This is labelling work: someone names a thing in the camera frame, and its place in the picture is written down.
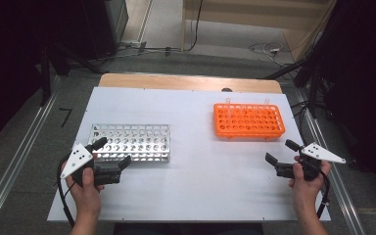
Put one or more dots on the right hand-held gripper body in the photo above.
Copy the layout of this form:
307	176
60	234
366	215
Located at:
319	152

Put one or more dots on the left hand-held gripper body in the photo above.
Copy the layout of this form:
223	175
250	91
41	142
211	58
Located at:
76	160

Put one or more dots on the metal test tube rack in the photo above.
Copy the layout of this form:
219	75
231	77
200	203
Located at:
137	137

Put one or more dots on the orange test tube rack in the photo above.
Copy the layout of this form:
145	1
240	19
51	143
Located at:
248	121

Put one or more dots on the clear glass test tube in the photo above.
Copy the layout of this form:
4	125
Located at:
227	101
267	102

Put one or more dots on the person's left hand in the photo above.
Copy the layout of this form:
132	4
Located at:
86	196

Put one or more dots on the person's right hand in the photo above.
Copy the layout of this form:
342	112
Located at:
306	192

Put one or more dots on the black metal stand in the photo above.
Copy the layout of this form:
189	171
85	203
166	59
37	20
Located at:
45	78
313	88

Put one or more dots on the black table grommet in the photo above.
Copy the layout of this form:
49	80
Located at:
226	89

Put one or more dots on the wooden table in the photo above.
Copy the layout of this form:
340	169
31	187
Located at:
176	81

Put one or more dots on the dark curtain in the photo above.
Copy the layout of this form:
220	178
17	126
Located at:
362	65
9	65

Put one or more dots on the black cabinet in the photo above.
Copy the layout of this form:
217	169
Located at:
101	26

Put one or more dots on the beige wooden shelf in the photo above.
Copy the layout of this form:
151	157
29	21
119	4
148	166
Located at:
241	13

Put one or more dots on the aluminium floor rail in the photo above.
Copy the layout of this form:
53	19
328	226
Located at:
13	169
342	199

